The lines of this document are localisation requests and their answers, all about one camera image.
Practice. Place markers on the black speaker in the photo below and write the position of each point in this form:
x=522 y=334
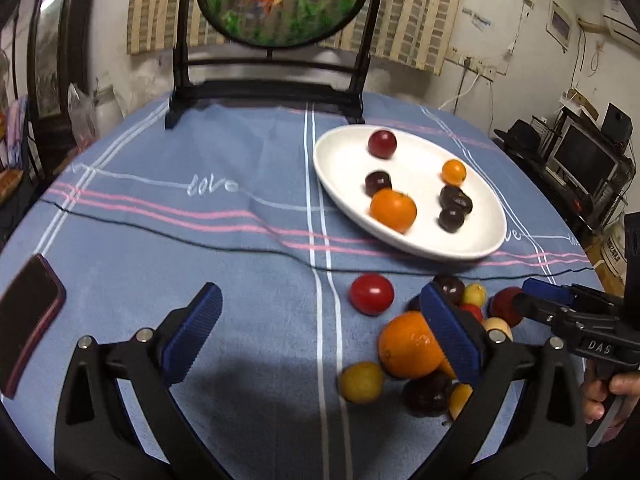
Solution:
x=616 y=122

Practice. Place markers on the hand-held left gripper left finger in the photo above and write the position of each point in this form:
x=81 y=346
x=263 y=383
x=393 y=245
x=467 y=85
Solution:
x=192 y=330

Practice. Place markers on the white air conditioner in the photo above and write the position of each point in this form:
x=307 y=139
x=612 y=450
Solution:
x=622 y=22

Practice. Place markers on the phone with maroon case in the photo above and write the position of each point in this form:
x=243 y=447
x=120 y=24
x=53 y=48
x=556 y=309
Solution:
x=27 y=320

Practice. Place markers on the striped bamboo blind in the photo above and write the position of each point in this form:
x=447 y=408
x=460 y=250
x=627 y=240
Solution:
x=415 y=20

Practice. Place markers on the white wall panel box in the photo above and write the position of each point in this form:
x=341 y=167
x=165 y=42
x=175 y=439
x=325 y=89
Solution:
x=559 y=25

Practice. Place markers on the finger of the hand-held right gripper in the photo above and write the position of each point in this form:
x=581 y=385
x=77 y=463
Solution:
x=545 y=289
x=537 y=307

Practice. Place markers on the small red fruit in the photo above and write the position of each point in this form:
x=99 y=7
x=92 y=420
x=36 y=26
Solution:
x=472 y=311

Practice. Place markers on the red tomato on plate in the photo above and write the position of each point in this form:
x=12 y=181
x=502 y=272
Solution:
x=382 y=143

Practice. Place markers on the cardboard box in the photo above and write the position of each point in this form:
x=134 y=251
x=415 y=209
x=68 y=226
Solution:
x=611 y=260

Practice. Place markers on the person's right hand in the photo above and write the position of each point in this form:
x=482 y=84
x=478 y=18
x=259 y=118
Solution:
x=595 y=400

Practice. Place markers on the white oval plate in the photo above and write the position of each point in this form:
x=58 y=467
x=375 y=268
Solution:
x=425 y=240

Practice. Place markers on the yellow round fruit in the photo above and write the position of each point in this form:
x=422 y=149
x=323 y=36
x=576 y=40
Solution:
x=361 y=382

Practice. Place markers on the large orange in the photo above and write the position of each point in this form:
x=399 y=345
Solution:
x=407 y=347

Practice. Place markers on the red plum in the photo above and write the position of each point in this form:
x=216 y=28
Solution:
x=505 y=305

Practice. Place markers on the black hat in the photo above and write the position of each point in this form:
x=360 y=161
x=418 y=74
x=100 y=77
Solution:
x=520 y=135

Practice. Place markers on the round fish tank with stand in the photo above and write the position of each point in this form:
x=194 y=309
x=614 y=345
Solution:
x=265 y=91

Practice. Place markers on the blue striped tablecloth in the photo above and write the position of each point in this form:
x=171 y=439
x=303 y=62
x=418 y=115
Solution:
x=200 y=260

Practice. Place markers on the computer monitor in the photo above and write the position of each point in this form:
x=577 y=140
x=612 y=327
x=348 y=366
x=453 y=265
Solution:
x=585 y=157

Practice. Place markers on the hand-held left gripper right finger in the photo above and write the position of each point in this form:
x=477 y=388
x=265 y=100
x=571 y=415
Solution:
x=450 y=335

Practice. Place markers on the medium orange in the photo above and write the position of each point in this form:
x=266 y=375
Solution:
x=393 y=210

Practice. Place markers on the clear plastic bag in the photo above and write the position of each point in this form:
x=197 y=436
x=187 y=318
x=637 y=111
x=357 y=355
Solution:
x=82 y=112

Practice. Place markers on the pale yellow fruit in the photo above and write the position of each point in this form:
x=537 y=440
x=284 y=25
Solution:
x=498 y=327

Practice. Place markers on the dark purple plum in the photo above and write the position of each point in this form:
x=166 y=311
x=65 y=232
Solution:
x=451 y=219
x=450 y=286
x=427 y=394
x=377 y=182
x=455 y=199

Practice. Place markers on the white wall outlet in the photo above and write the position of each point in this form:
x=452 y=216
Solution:
x=480 y=67

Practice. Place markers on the dark wooden cabinet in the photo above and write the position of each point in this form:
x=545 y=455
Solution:
x=55 y=60

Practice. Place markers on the small yellow fruit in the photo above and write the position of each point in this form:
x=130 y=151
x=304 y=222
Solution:
x=474 y=295

